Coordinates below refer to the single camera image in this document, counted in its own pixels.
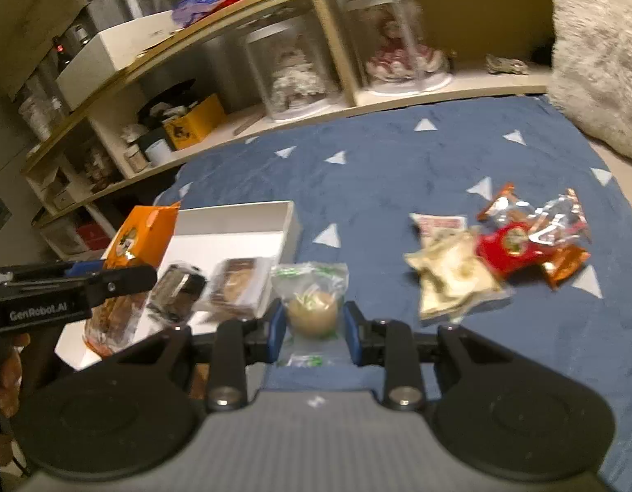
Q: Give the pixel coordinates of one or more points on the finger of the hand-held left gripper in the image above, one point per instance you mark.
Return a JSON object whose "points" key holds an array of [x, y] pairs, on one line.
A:
{"points": [[121, 284], [87, 267]]}

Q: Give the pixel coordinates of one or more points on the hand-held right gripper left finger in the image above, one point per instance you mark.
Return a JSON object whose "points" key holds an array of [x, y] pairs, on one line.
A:
{"points": [[275, 328]]}

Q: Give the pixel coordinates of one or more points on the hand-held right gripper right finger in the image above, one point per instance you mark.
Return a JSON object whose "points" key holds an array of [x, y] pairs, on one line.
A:
{"points": [[352, 333]]}

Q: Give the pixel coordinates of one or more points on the green print pastry packet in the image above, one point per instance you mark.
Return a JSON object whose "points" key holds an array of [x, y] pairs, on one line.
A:
{"points": [[310, 312]]}

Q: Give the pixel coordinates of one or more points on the tall orange snack packet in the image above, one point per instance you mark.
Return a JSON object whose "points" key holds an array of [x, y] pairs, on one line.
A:
{"points": [[141, 235]]}

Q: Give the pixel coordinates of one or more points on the dark brownie packet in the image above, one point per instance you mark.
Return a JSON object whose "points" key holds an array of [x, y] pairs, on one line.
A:
{"points": [[177, 287]]}

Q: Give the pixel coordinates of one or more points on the grey cookie packet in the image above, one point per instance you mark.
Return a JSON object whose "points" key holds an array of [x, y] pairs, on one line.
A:
{"points": [[234, 282]]}

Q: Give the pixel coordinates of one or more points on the white cardboard box tray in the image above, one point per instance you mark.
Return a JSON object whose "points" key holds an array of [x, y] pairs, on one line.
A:
{"points": [[234, 225]]}

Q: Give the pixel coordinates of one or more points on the pink white snack packet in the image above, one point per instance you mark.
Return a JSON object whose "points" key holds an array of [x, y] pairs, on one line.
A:
{"points": [[439, 224]]}

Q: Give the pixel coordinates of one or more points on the red round-label snack packet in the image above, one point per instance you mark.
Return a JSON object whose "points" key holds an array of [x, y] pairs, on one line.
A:
{"points": [[505, 251]]}

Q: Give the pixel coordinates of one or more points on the small clear orange-edged packet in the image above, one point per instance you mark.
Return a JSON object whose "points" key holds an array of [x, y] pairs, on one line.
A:
{"points": [[505, 205]]}

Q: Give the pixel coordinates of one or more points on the clear silvery snack packet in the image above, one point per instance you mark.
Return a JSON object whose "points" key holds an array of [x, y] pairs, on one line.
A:
{"points": [[556, 215]]}

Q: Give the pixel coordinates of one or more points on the person's left hand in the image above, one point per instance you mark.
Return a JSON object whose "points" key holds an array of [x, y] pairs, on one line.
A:
{"points": [[8, 374]]}

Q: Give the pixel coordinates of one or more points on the red box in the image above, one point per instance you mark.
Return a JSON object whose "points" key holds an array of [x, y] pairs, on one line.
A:
{"points": [[90, 237]]}

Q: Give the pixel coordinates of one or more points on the white storage bin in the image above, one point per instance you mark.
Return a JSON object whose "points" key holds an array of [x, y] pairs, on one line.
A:
{"points": [[59, 238]]}

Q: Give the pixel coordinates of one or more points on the small jar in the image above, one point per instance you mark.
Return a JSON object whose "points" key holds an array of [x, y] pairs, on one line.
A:
{"points": [[135, 160]]}

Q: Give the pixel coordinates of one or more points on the white cup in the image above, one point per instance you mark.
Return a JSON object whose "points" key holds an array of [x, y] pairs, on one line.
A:
{"points": [[158, 152]]}

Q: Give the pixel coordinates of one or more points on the white flower ornament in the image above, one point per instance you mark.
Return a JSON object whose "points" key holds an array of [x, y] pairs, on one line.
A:
{"points": [[130, 136]]}

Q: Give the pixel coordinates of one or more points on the dark green container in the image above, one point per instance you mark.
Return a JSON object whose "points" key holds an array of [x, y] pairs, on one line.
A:
{"points": [[151, 136]]}

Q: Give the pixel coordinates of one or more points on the blue triangle print blanket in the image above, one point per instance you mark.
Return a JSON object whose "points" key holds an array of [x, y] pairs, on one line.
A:
{"points": [[372, 174]]}

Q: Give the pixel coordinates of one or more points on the clear glass jar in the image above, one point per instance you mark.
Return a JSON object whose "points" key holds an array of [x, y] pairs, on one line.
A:
{"points": [[39, 112]]}

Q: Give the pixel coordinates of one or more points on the yellow box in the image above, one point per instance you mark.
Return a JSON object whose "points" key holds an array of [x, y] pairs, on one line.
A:
{"points": [[193, 125]]}

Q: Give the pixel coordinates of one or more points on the black bag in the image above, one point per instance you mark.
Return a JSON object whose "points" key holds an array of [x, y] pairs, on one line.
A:
{"points": [[167, 97]]}

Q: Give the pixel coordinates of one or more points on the wooden stick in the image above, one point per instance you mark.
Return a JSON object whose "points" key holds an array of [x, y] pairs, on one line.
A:
{"points": [[245, 124]]}

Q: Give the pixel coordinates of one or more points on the white storage box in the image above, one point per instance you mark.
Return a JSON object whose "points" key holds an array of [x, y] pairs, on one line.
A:
{"points": [[110, 51]]}

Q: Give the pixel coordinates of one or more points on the green beer bottle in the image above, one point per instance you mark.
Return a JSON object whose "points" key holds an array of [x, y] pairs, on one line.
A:
{"points": [[81, 35]]}

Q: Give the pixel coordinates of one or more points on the white dress doll case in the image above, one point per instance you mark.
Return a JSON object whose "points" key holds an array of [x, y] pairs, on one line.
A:
{"points": [[290, 71]]}

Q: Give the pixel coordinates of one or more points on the wooden shelf unit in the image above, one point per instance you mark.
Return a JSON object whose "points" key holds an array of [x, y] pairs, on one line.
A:
{"points": [[341, 61]]}

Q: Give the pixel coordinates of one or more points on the blue plastic bag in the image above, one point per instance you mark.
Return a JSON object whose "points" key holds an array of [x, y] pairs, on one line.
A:
{"points": [[198, 7]]}

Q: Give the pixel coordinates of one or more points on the red dress doll case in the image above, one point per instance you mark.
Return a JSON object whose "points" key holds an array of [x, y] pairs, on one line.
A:
{"points": [[398, 46]]}

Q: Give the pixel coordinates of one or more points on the small grey figurine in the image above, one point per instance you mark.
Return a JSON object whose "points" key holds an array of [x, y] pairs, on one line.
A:
{"points": [[506, 64]]}

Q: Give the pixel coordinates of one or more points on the beige bed sheet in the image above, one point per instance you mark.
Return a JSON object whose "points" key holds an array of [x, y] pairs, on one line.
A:
{"points": [[623, 174]]}

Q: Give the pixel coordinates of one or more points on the fluffy white pillow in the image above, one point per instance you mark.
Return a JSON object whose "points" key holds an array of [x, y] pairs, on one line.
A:
{"points": [[598, 51]]}

